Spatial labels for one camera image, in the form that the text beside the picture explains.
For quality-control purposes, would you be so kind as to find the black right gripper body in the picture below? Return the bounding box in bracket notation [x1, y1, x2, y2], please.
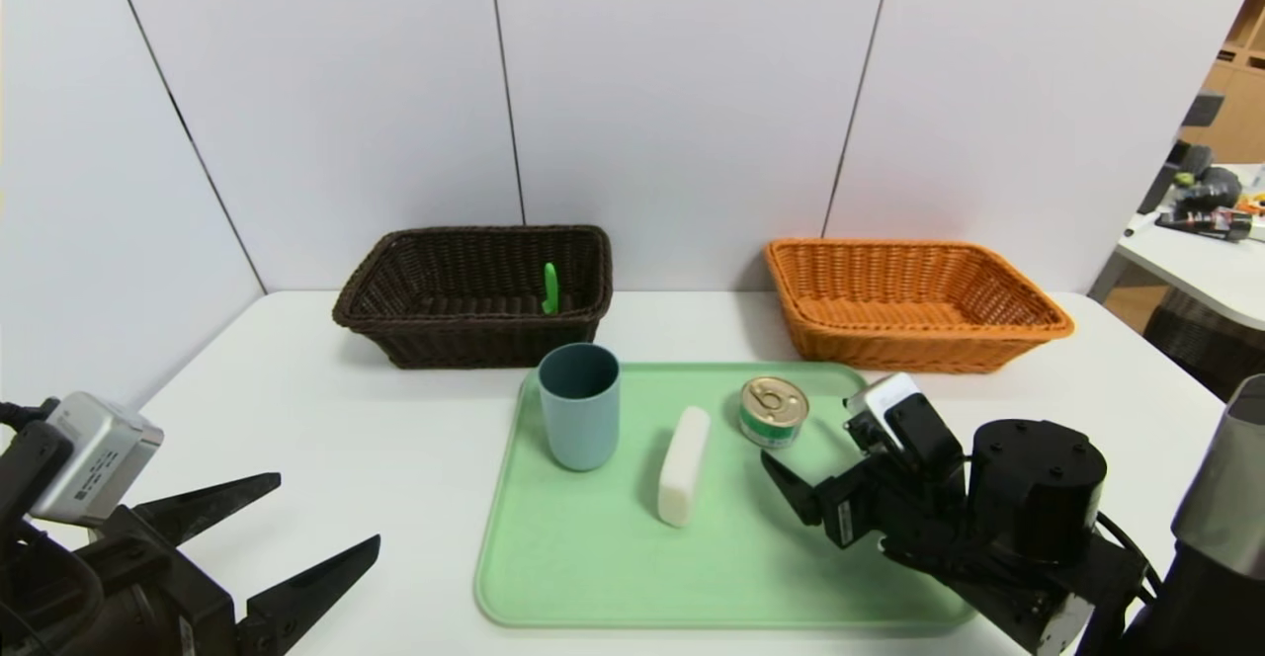
[815, 455, 943, 566]

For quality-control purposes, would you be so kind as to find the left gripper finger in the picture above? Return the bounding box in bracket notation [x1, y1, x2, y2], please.
[131, 471, 282, 547]
[235, 533, 381, 656]

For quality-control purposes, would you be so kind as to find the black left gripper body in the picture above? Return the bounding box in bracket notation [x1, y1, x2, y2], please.
[60, 504, 239, 656]

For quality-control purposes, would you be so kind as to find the gold lid food can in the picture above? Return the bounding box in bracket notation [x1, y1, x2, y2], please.
[739, 376, 810, 451]

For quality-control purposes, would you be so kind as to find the orange wicker basket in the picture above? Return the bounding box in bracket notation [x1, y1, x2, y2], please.
[763, 238, 1076, 375]

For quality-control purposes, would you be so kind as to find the dark brown wicker basket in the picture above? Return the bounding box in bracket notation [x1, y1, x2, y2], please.
[332, 225, 614, 371]

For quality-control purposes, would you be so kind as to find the light green plastic tray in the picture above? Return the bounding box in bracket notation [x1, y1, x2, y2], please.
[474, 363, 979, 629]

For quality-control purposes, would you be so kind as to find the blue plastic cup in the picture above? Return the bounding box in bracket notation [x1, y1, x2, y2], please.
[539, 343, 623, 472]

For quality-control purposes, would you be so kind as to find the dark woven bin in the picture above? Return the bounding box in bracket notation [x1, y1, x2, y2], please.
[1143, 290, 1265, 437]

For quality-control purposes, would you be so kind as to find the white side table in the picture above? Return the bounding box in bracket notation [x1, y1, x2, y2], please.
[1087, 167, 1265, 333]

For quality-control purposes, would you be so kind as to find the black tray with tools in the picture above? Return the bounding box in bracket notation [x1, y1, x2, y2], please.
[1156, 207, 1258, 243]

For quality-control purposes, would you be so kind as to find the black upright stand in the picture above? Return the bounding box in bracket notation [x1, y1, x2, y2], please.
[1141, 140, 1215, 214]

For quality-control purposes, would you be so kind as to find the dark grey clutter pile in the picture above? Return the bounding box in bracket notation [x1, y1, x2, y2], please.
[1173, 167, 1246, 214]

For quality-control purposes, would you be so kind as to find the wooden shelf unit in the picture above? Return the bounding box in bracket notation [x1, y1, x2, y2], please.
[1171, 0, 1265, 168]

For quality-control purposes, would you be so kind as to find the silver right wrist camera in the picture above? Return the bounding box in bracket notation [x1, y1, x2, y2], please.
[843, 372, 965, 479]

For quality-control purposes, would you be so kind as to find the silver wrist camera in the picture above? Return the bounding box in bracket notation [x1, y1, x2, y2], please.
[843, 372, 965, 479]
[30, 391, 165, 527]

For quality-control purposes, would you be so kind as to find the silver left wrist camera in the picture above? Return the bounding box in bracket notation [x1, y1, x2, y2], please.
[30, 391, 165, 527]

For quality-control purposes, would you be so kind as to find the black left camera cable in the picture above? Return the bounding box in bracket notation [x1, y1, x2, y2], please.
[0, 399, 60, 432]

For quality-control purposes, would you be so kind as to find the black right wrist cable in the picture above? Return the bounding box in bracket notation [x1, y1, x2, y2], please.
[1092, 510, 1165, 603]

